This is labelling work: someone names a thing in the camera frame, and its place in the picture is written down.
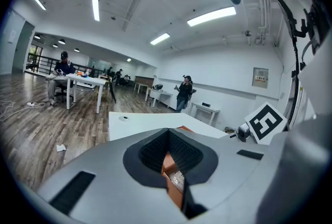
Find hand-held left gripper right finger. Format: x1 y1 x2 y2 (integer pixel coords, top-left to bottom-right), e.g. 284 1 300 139
168 128 276 224

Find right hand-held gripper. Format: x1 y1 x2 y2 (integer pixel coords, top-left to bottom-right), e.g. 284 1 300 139
237 101 290 146

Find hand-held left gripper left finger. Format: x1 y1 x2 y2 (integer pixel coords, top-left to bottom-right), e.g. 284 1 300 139
36 128 188 224

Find white paper packet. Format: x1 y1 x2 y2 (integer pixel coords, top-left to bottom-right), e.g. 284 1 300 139
168 170 186 187

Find grey electrical panel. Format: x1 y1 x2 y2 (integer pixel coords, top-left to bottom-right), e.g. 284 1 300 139
252 67 269 89

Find large white table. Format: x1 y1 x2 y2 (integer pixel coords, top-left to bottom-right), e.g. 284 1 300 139
108 111 229 142

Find white equipment stand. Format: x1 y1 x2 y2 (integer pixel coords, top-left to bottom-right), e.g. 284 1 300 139
275 0 325 129

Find black office chair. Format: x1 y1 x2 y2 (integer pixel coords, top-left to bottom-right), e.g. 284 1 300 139
54 83 68 103

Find long white table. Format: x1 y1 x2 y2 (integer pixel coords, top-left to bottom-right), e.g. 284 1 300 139
133 82 174 109

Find white ceiling pipes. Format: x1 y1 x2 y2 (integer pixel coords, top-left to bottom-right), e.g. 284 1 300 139
255 0 273 46

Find brown wooden cabinet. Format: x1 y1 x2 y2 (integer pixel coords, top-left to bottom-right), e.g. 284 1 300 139
134 75 156 87

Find long ceiling light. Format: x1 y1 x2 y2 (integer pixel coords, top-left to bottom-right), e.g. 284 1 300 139
29 0 47 11
91 0 101 22
186 5 238 27
149 32 171 46

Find black metal railing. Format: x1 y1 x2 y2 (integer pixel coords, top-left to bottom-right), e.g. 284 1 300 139
26 52 110 79

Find grey door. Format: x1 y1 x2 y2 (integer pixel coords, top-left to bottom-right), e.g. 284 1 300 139
12 20 36 74

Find white cable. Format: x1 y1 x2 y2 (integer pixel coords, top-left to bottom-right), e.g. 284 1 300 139
0 100 47 123

